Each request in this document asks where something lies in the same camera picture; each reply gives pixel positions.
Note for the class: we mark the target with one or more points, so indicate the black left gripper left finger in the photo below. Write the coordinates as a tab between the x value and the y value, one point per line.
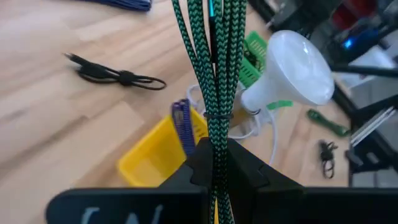
140	202

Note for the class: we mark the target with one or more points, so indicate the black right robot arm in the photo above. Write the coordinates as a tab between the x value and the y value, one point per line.
363	40

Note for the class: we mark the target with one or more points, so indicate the green plastic basket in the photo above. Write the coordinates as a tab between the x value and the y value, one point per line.
257	46

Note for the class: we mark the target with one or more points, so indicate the white metal bracket strip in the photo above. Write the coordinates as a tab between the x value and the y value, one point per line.
373	125

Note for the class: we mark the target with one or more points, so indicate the yellow plastic basket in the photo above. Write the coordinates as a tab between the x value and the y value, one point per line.
149	161

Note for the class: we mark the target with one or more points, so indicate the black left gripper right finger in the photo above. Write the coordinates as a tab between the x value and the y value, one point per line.
295	205

